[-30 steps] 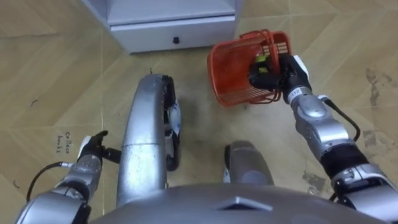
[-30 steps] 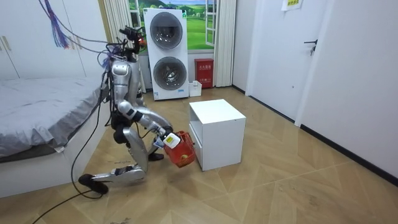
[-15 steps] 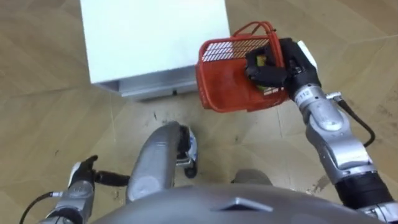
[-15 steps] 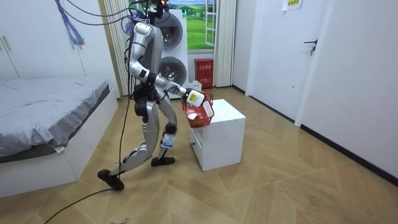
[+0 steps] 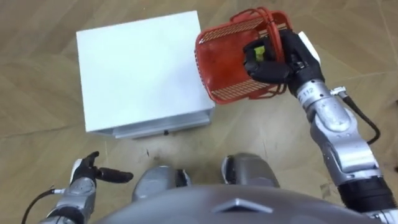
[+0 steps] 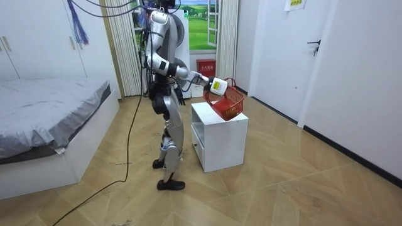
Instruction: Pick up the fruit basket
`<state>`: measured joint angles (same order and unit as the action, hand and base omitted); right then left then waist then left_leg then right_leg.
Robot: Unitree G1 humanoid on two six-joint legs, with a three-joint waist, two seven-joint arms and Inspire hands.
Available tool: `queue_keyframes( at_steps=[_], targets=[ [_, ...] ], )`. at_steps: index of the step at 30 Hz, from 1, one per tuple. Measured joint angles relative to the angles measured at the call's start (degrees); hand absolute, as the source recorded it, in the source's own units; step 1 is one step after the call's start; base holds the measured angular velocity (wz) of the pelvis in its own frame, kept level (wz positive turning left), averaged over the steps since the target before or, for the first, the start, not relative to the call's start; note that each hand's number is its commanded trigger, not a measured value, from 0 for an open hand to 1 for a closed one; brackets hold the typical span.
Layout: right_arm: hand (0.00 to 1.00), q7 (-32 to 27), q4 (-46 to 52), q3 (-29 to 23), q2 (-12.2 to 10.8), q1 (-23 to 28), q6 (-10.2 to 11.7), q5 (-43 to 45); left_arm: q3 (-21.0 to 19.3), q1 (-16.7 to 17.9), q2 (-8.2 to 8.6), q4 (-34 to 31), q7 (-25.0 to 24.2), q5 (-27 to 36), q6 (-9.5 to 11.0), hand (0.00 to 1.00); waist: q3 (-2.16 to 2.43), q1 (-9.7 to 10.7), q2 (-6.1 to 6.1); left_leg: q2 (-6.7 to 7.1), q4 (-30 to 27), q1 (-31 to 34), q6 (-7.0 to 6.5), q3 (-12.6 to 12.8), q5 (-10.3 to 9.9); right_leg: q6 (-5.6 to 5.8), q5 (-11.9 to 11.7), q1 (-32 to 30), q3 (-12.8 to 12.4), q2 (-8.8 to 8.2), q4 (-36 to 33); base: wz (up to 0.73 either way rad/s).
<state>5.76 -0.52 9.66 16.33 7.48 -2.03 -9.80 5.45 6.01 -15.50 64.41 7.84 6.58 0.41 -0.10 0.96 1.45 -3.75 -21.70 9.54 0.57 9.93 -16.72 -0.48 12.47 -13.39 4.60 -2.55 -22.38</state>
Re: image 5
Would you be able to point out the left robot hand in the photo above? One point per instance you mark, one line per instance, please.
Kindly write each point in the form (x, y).
(93, 172)

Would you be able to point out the white bedside cabinet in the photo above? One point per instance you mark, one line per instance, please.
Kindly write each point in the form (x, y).
(140, 71)

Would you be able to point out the robot legs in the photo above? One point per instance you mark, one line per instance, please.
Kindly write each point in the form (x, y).
(202, 177)

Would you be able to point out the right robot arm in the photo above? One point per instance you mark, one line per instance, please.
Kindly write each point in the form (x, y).
(345, 143)

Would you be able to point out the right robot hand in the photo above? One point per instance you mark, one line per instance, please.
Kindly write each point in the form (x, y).
(292, 62)

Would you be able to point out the red plastic mesh basket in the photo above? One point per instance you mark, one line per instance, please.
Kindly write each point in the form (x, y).
(220, 62)

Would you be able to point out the green item in basket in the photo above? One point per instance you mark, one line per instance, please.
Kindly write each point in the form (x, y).
(259, 52)

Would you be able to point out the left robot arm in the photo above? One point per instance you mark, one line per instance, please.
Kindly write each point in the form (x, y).
(73, 202)

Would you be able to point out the robot body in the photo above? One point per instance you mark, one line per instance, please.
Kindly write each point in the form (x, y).
(230, 207)

